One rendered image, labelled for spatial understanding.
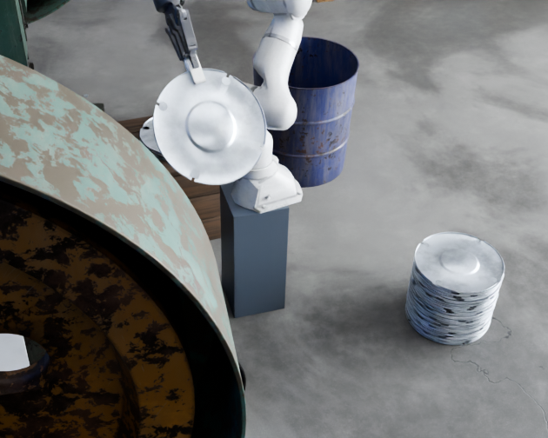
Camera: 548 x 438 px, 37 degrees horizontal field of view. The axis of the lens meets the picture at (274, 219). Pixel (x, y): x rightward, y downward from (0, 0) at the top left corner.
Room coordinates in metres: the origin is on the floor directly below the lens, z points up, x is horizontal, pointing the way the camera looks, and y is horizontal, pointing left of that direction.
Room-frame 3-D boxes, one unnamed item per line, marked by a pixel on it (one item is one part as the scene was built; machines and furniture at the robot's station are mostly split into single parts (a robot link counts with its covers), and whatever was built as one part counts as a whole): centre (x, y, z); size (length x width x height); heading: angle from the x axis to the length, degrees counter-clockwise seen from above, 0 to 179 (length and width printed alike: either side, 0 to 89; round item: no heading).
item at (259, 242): (2.03, 0.07, 0.23); 0.18 x 0.18 x 0.45; 18
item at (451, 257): (1.97, -0.61, 0.25); 0.29 x 0.29 x 0.01
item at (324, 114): (2.86, -0.10, 0.24); 0.42 x 0.42 x 0.48
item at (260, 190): (2.04, 0.03, 0.52); 0.22 x 0.19 x 0.14; 108
